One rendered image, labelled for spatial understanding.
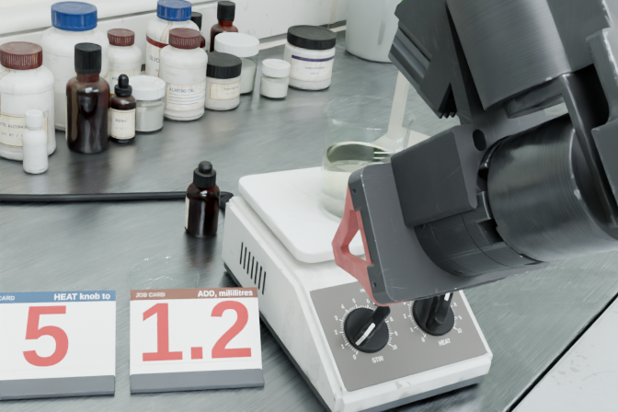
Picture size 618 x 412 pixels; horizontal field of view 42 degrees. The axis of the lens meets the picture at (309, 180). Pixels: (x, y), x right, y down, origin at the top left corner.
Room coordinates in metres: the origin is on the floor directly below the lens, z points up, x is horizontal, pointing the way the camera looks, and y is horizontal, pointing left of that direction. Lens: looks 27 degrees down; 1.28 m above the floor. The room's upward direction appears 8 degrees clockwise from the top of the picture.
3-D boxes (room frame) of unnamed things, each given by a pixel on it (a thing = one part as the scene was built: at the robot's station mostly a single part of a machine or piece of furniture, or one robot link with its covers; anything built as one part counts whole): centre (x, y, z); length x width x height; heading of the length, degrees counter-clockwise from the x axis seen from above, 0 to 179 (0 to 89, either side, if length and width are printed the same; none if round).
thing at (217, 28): (1.04, 0.14, 0.95); 0.04 x 0.04 x 0.10
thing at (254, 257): (0.52, -0.04, 0.94); 0.22 x 0.13 x 0.08; 31
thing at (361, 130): (0.53, -0.04, 1.03); 0.07 x 0.06 x 0.08; 122
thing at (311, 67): (1.04, 0.02, 0.94); 0.07 x 0.07 x 0.07
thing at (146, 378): (0.44, 0.06, 0.92); 0.09 x 0.06 x 0.04; 106
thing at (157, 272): (0.51, 0.10, 0.91); 0.06 x 0.06 x 0.02
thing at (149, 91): (0.82, 0.20, 0.93); 0.05 x 0.05 x 0.05
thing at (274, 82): (0.98, 0.06, 0.92); 0.04 x 0.04 x 0.04
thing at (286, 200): (0.54, -0.02, 0.98); 0.12 x 0.12 x 0.01; 31
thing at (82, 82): (0.75, 0.24, 0.95); 0.04 x 0.04 x 0.11
